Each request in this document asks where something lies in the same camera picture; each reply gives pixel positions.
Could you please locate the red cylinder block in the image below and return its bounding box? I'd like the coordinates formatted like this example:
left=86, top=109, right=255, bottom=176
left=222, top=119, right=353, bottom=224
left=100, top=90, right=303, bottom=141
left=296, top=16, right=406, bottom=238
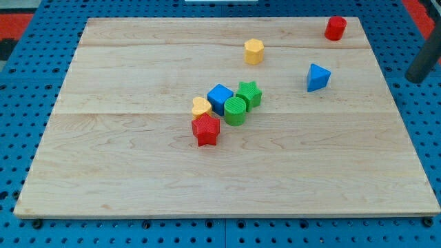
left=325, top=16, right=347, bottom=41

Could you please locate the red star block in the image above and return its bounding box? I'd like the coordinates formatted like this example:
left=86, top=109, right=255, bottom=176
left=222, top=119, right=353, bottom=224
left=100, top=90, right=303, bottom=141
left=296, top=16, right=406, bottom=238
left=191, top=114, right=221, bottom=146

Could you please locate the green cylinder block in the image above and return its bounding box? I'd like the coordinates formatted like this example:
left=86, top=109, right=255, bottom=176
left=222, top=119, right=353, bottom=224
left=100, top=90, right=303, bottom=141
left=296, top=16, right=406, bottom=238
left=224, top=97, right=246, bottom=126

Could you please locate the yellow heart block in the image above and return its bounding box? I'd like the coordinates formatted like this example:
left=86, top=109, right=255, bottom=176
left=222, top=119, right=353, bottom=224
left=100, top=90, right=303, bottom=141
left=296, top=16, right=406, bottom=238
left=192, top=96, right=212, bottom=120

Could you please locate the blue cube block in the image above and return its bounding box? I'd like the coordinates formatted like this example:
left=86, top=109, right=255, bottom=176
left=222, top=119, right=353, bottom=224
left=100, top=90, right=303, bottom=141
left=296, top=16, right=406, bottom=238
left=207, top=84, right=234, bottom=116

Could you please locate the green star block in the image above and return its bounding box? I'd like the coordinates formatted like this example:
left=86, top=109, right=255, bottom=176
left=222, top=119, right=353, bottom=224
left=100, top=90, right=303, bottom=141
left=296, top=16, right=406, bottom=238
left=236, top=81, right=262, bottom=112

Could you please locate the light wooden board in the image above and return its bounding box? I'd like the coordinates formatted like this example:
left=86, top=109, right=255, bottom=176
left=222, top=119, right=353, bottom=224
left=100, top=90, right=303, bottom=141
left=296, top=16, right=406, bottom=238
left=14, top=17, right=440, bottom=219

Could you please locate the yellow hexagon block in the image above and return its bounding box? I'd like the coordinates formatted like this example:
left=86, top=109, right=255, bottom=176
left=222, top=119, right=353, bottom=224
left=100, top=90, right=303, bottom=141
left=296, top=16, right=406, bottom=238
left=244, top=39, right=265, bottom=65

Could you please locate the blue triangle block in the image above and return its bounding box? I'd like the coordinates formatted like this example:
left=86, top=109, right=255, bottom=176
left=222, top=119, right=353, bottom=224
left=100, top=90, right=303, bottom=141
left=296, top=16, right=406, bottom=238
left=307, top=63, right=331, bottom=92

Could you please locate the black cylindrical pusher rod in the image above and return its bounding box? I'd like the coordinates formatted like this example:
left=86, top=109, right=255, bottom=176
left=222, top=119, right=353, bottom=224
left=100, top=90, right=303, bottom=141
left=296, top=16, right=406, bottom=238
left=405, top=21, right=440, bottom=83

